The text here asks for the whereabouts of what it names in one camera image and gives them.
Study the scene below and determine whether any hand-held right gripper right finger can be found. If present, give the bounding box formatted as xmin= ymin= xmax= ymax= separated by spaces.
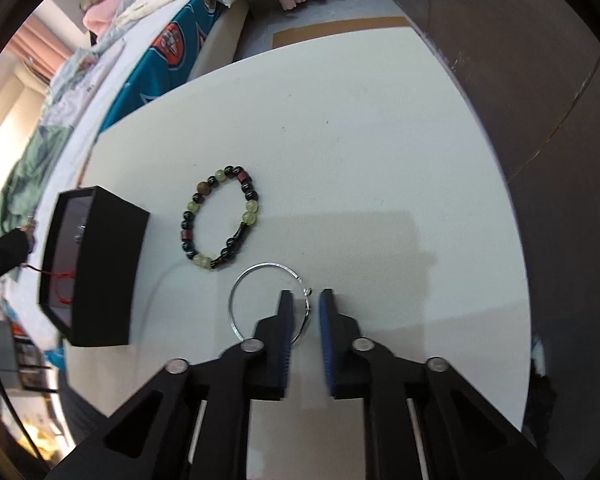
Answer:
xmin=318 ymin=287 xmax=566 ymax=480

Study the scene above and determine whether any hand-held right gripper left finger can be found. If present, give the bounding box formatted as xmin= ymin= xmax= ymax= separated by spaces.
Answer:
xmin=45 ymin=289 xmax=295 ymax=480

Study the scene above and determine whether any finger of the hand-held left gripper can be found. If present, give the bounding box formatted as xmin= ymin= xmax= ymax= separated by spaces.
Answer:
xmin=0 ymin=227 xmax=36 ymax=288

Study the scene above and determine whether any red string bracelet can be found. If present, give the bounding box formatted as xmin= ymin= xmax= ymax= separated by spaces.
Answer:
xmin=22 ymin=260 xmax=76 ymax=318

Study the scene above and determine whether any silver hoop bangle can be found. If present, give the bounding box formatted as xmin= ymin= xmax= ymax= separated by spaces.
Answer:
xmin=228 ymin=262 xmax=315 ymax=346

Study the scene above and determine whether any black jewelry box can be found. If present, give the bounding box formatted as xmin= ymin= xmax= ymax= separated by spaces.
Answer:
xmin=38 ymin=186 xmax=152 ymax=347

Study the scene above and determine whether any green and black bead bracelet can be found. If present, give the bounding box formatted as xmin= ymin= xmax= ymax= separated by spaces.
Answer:
xmin=180 ymin=166 xmax=261 ymax=272

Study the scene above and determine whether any green striped cloth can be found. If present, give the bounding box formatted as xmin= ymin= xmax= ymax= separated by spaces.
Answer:
xmin=0 ymin=125 xmax=76 ymax=251

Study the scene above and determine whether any white bed blanket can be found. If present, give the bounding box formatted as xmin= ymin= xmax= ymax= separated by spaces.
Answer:
xmin=40 ymin=25 xmax=146 ymax=211

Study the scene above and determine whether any light floral quilt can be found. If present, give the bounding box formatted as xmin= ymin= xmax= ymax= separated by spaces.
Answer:
xmin=45 ymin=35 xmax=126 ymax=126

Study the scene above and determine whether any white bedside table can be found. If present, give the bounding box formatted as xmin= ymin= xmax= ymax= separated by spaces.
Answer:
xmin=62 ymin=22 xmax=533 ymax=480

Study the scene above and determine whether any teal printed bedsheet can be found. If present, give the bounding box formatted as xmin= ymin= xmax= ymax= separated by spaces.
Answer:
xmin=100 ymin=0 xmax=231 ymax=131

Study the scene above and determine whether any black cable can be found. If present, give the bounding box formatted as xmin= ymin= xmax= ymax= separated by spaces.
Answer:
xmin=0 ymin=300 xmax=48 ymax=466

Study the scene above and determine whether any beige bed frame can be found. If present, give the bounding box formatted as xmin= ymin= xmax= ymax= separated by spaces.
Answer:
xmin=187 ymin=0 xmax=251 ymax=81

